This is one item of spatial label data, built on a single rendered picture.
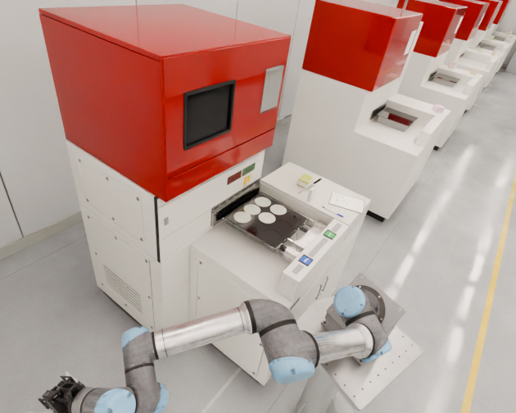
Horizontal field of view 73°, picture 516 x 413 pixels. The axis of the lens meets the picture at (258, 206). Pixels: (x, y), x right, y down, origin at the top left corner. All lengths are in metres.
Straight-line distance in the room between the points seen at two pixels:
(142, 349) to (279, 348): 0.36
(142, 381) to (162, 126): 0.83
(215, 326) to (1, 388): 1.76
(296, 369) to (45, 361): 1.87
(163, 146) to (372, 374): 1.23
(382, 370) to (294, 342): 0.71
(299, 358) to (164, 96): 0.94
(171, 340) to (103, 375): 1.46
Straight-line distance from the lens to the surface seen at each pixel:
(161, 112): 1.33
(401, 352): 1.76
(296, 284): 1.64
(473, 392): 2.95
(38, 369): 2.60
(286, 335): 1.02
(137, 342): 1.05
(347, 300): 1.36
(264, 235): 1.90
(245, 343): 2.12
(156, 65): 1.29
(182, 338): 1.04
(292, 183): 2.24
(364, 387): 1.60
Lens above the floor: 2.15
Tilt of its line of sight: 37 degrees down
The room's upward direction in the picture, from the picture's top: 10 degrees clockwise
